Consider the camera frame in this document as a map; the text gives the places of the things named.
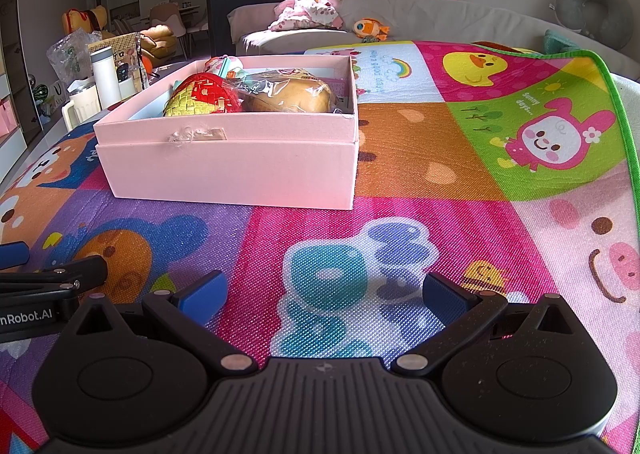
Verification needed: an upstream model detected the teal cloth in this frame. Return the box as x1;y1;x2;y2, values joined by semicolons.
542;28;583;55

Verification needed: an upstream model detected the pink clothes pile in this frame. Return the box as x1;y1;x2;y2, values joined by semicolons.
267;0;345;32

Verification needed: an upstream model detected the orange fish plush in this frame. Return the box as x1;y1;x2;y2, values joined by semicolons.
352;18;391;40

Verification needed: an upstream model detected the beige dining chair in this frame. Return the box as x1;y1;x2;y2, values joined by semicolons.
149;2;188;59

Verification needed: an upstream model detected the white pitcher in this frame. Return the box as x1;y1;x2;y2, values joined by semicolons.
61;81;102;131

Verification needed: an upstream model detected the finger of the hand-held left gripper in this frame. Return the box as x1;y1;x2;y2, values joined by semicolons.
0;241;30;272
0;255;108;295

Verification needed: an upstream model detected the white thermos bottle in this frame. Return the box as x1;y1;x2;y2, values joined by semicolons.
90;46;122;110

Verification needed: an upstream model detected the pink cardboard box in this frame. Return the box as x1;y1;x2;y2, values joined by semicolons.
93;54;360;211

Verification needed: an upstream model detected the large yellow plush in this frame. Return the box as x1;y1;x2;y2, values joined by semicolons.
61;4;110;34

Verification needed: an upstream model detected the black tank cabinet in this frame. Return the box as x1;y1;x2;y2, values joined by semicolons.
206;0;301;58

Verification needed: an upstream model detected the clear plastic bag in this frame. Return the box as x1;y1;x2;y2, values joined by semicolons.
46;30;103;84

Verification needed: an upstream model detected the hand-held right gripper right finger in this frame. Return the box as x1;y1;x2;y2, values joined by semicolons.
390;271;576;376

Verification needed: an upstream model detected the colourful cartoon play mat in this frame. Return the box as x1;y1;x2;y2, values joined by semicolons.
0;40;640;454

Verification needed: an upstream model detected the white pen holder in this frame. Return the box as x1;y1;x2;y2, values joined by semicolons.
116;61;143;99

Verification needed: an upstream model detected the bread roll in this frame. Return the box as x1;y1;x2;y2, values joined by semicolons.
235;68;337;115

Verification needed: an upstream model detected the red yellow crochet toy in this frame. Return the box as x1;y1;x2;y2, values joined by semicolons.
163;72;243;119

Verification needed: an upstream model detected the grey neck pillow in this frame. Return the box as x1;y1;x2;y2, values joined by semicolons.
550;0;635;39

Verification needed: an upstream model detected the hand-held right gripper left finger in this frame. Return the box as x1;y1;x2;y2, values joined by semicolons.
72;270;258;375

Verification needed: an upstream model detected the beige sofa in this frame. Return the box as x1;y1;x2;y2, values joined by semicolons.
227;0;640;84

